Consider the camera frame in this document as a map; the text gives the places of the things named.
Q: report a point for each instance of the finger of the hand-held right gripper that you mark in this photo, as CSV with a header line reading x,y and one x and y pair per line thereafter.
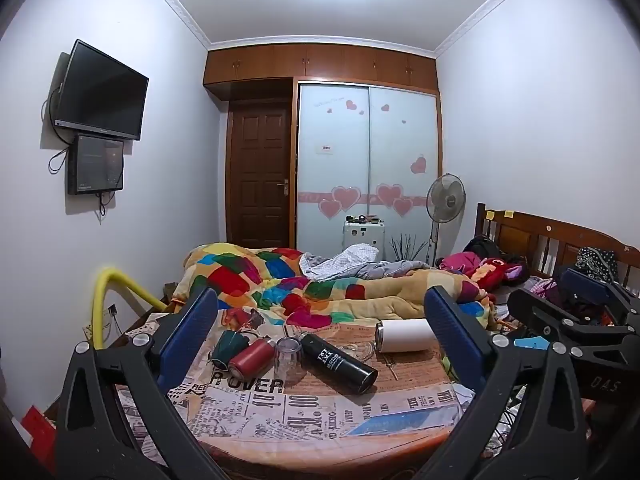
x,y
587,285
560,322

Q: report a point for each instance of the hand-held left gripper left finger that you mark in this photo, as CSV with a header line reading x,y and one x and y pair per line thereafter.
x,y
186,340

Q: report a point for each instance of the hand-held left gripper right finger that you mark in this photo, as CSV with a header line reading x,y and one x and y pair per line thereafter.
x,y
452,337

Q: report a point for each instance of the green cup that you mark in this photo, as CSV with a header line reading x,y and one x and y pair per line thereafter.
x,y
227,351

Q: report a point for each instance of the white cup with steel rim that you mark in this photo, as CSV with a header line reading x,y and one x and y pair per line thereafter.
x,y
405,335

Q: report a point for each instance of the red cup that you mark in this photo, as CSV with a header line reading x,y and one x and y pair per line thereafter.
x,y
250,361

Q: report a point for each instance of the clear glass cup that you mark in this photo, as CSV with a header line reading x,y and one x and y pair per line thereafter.
x,y
287,362

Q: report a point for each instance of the black cup with white label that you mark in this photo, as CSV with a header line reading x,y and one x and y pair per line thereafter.
x,y
337,362

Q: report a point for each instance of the dark patterned bag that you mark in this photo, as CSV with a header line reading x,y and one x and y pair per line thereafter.
x,y
595,260

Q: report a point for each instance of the wooden bed headboard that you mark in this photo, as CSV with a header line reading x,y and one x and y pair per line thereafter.
x,y
540,232

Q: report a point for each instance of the pink cloth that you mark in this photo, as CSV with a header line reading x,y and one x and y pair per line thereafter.
x,y
460,261

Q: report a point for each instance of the red plush toy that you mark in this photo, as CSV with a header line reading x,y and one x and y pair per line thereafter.
x,y
495,270

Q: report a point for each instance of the grey cloth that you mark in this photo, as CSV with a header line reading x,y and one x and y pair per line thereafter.
x,y
395,269

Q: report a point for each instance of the small clear glass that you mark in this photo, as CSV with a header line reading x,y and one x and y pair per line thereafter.
x,y
361,351

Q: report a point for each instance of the black backpack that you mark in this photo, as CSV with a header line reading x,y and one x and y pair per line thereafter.
x,y
482,247

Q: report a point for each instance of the yellow pipe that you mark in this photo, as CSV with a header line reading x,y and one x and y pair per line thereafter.
x,y
107,285

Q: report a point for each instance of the dark dried twigs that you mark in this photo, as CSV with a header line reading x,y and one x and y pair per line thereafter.
x,y
410,249

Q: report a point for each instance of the colourful patchwork blanket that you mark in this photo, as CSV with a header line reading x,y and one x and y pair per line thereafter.
x,y
280,287

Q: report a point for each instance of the white bedside cabinet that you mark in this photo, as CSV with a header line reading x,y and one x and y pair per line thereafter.
x,y
364,237

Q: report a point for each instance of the newspaper print tablecloth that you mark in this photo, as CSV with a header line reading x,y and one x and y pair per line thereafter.
x,y
300,412

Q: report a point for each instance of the white checked shirt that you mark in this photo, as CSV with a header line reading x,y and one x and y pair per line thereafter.
x,y
340,260

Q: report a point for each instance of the standing fan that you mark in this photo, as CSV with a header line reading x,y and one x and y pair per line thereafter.
x,y
446,197

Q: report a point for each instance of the red box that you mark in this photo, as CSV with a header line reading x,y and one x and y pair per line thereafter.
x,y
37,432

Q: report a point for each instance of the brown wooden door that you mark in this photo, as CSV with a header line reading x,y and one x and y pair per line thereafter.
x,y
259,175

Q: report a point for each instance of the sliding wardrobe with heart stickers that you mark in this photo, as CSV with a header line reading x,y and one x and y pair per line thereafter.
x,y
367,160

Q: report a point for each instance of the wooden overhead cabinets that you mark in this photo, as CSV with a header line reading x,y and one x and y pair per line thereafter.
x,y
320,62

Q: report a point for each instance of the wall socket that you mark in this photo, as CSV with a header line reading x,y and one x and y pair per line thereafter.
x,y
114,310

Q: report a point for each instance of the small wall-mounted monitor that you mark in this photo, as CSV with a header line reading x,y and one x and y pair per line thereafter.
x,y
96,162

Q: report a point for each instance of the wall-mounted television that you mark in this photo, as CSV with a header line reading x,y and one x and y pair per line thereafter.
x,y
102,92

